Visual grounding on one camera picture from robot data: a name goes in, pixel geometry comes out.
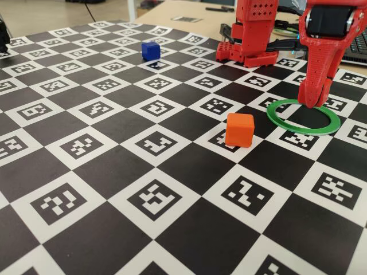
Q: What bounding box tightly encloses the black white marker strip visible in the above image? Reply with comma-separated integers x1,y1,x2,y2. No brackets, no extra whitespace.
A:
171,16,204,23

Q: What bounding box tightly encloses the thin black floor cable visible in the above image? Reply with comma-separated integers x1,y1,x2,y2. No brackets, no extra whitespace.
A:
82,0,97,22

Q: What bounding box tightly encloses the white table leg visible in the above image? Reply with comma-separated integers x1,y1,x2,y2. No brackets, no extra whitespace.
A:
127,0,138,23

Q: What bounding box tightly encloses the black white marker checkerboard mat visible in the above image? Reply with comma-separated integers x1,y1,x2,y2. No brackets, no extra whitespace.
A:
0,19,367,275

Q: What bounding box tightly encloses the red fixed gripper finger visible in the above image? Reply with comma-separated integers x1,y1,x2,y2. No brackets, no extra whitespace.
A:
297,46,342,109

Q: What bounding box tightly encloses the green flat ring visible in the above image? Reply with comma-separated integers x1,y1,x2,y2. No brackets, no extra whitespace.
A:
266,99,341,136

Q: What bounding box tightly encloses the black usb cable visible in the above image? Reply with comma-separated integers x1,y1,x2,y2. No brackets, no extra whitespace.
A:
274,20,302,37

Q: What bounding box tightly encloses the red perforated robot base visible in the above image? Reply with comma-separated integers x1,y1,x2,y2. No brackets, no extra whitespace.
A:
216,41,278,69

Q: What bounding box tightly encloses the red gripper body black motor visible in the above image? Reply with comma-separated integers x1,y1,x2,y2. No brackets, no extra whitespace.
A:
299,0,367,49

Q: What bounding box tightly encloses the green white disc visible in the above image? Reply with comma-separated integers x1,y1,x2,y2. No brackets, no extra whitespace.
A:
274,27,299,37

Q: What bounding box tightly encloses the blue cube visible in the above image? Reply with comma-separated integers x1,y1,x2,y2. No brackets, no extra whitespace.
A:
141,41,161,61

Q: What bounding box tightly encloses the orange cube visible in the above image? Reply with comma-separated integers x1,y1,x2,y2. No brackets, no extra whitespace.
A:
224,113,255,148

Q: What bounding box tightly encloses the grey laptop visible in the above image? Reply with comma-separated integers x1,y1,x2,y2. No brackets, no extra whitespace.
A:
339,25,367,65

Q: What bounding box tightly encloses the black stand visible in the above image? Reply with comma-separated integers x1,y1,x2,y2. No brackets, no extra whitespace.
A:
0,19,11,53

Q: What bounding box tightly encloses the black pen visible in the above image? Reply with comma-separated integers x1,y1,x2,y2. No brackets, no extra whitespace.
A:
205,6,235,13

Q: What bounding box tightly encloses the black power plug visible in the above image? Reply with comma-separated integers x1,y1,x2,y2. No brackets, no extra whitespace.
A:
265,39,309,53

